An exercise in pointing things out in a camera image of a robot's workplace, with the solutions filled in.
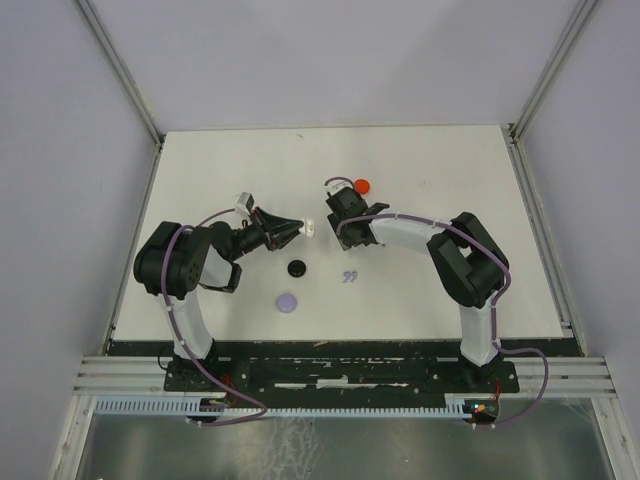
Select left aluminium frame post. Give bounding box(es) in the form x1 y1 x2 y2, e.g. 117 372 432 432
74 0 166 146

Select aluminium frame rail front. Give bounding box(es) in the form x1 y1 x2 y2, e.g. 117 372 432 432
74 356 617 399

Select right circuit board with leds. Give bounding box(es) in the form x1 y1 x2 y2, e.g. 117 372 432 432
470 400 499 423

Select white slotted cable duct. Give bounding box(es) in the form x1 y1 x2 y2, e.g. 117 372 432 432
93 396 474 416

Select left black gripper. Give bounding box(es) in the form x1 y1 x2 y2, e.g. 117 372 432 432
229 205 305 261

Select aluminium frame post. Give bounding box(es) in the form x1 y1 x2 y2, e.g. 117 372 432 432
507 0 601 144
74 0 166 146

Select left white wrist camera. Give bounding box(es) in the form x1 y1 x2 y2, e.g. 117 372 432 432
235 192 255 216

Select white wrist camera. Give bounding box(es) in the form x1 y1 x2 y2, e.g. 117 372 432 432
235 192 255 216
325 180 351 196

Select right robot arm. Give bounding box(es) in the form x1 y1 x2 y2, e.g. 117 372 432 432
326 181 511 391

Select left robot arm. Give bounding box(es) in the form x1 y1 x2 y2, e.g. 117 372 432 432
133 207 311 390

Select right aluminium frame post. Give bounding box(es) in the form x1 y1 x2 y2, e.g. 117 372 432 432
507 0 601 144

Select purple earbud charging case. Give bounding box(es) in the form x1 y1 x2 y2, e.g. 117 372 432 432
276 293 298 314

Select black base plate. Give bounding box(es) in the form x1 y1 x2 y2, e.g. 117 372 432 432
107 338 583 409

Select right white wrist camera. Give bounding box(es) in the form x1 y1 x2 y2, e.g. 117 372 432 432
325 180 351 196

